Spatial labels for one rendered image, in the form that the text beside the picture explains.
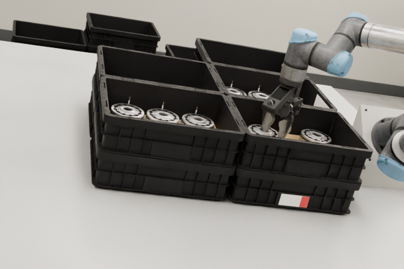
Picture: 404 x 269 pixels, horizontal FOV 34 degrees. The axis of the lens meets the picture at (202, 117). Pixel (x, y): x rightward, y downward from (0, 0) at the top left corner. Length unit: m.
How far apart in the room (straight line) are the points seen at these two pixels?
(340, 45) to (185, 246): 0.73
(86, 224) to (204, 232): 0.32
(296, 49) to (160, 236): 0.68
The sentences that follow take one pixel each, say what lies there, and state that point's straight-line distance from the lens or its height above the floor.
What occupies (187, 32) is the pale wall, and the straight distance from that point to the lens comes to 5.22.
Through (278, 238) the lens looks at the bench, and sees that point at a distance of 1.89.
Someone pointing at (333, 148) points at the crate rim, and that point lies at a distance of 1.97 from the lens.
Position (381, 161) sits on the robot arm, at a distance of 2.14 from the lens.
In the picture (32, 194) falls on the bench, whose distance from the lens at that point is 1.84.
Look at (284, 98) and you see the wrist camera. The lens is 2.00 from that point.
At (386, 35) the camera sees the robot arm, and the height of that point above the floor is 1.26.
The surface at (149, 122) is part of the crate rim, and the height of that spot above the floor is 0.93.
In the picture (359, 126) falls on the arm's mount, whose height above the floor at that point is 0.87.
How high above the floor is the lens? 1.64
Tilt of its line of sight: 22 degrees down
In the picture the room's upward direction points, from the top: 14 degrees clockwise
